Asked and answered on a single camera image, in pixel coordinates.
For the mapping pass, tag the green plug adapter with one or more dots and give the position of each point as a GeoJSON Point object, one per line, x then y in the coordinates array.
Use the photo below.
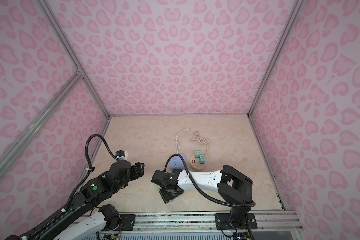
{"type": "Point", "coordinates": [198, 154]}

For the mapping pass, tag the pink round power strip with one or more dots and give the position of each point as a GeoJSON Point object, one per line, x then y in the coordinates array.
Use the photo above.
{"type": "Point", "coordinates": [195, 164]}

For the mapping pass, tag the blue square power strip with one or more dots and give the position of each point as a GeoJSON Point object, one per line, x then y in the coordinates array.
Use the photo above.
{"type": "Point", "coordinates": [175, 161]}

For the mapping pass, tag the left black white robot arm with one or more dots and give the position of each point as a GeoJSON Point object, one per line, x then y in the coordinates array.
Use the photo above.
{"type": "Point", "coordinates": [87, 194]}

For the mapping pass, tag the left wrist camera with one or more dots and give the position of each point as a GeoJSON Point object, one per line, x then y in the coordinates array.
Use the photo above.
{"type": "Point", "coordinates": [121, 155]}

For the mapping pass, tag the diagonal aluminium frame bar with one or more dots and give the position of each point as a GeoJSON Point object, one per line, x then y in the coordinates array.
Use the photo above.
{"type": "Point", "coordinates": [11, 155]}

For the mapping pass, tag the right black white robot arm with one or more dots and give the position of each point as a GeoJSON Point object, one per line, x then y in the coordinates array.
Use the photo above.
{"type": "Point", "coordinates": [227, 187]}

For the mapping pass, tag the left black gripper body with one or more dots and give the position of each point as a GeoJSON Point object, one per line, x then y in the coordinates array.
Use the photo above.
{"type": "Point", "coordinates": [134, 174]}

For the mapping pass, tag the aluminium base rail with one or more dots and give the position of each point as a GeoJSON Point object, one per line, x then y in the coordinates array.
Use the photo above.
{"type": "Point", "coordinates": [179, 222]}

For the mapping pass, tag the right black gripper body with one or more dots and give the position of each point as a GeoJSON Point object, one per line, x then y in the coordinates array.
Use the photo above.
{"type": "Point", "coordinates": [170, 192]}

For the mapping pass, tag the teal plug adapter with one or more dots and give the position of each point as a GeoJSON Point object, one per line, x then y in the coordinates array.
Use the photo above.
{"type": "Point", "coordinates": [202, 159]}

